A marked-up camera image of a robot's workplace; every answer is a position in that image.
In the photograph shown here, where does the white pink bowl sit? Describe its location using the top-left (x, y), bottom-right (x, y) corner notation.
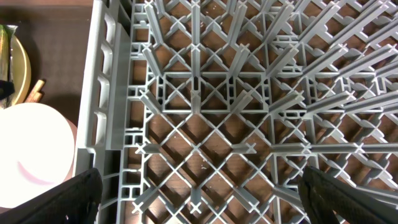
top-left (1, 103), bottom-right (75, 208)

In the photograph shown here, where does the dark brown serving tray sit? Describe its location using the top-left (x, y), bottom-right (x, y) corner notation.
top-left (1, 1), bottom-right (93, 124)

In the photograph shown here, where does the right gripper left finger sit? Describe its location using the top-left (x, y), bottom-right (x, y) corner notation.
top-left (1, 168), bottom-right (103, 224)

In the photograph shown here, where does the yellow plate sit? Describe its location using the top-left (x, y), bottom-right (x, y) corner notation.
top-left (8, 36), bottom-right (31, 106)

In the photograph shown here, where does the wooden chopstick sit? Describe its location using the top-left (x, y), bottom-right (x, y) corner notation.
top-left (25, 80), bottom-right (45, 103)

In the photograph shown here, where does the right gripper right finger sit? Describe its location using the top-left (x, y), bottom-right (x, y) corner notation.
top-left (298, 166), bottom-right (397, 223)

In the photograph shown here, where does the grey plastic dishwasher rack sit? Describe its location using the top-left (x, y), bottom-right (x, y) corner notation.
top-left (75, 1), bottom-right (397, 223)

